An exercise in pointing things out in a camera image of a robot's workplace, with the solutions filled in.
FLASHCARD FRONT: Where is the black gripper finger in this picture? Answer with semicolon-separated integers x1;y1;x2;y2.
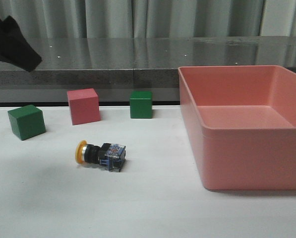
0;16;42;72

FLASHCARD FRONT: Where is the yellow push button switch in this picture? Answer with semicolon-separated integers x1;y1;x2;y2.
75;140;126;172

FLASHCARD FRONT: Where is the grey curtain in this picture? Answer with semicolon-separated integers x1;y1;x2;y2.
0;0;296;38

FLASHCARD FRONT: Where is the left green cube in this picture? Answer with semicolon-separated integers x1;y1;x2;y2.
7;105;46;140

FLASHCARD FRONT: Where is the green cube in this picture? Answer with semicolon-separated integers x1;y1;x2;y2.
7;105;46;140
129;91;153;119

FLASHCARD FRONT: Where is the pink cube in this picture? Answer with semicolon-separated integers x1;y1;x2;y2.
67;88;101;125

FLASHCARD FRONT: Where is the grey stone counter ledge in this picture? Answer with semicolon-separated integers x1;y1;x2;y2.
0;36;296;106

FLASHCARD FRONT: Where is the right green cube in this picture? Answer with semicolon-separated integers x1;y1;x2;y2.
129;91;153;119

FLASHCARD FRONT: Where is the pink plastic bin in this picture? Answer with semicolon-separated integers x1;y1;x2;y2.
178;65;296;190

